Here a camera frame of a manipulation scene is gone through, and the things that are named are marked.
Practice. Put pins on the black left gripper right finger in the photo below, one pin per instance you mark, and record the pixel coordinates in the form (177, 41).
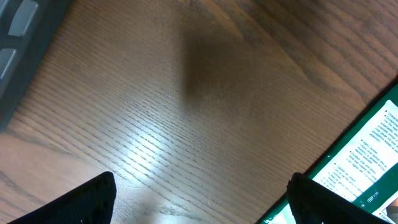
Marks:
(312, 203)

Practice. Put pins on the green white 3M package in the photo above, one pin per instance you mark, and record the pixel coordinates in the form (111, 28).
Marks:
(360, 166)

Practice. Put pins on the grey plastic mesh basket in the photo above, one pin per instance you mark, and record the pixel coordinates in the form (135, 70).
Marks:
(27, 28)

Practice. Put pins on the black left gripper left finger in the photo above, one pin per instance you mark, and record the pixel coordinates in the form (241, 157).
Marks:
(91, 202)

